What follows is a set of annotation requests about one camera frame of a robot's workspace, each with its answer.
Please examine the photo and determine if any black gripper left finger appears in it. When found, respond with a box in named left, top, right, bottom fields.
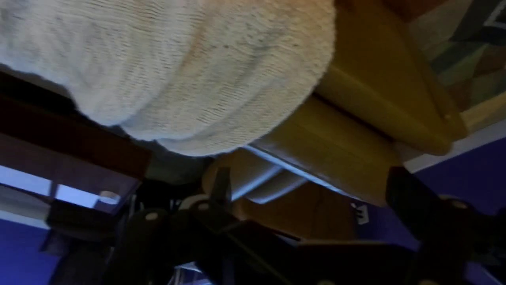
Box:
left=100, top=165, right=298, bottom=285

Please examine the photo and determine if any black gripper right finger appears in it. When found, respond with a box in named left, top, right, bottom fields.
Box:
left=385, top=165, right=484, bottom=285

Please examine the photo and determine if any white cable-knit towel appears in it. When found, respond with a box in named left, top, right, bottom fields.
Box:
left=0, top=0, right=339, bottom=158

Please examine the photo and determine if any tan leather sofa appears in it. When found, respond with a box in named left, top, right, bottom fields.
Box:
left=203, top=0, right=468, bottom=242

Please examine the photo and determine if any dark red patterned rug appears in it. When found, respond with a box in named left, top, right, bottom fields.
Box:
left=378, top=0, right=506, bottom=116

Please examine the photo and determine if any dark brown wooden frame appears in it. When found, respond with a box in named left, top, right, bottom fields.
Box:
left=0, top=65, right=155, bottom=285

